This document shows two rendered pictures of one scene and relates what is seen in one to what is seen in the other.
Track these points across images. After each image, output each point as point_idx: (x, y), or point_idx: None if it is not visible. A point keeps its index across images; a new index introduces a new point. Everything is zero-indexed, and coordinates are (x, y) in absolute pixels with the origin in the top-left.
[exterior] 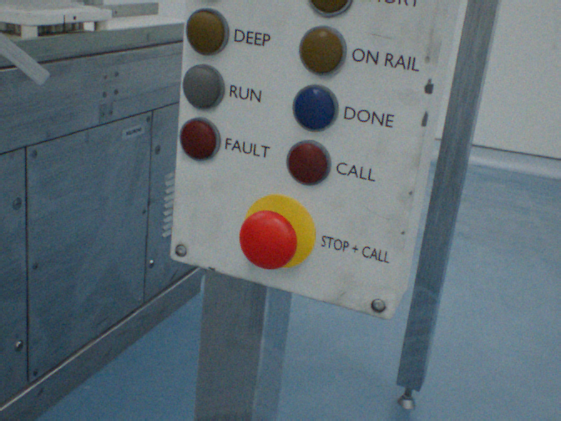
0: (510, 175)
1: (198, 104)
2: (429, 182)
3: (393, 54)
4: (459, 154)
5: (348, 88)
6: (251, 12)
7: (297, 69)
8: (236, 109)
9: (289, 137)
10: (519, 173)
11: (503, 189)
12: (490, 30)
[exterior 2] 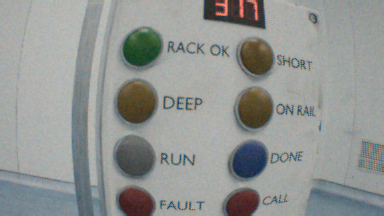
0: (71, 196)
1: (134, 174)
2: (39, 201)
3: (301, 105)
4: (87, 189)
5: (274, 138)
6: (181, 78)
7: (231, 129)
8: (168, 174)
9: (223, 190)
10: (74, 194)
11: (73, 204)
12: (87, 103)
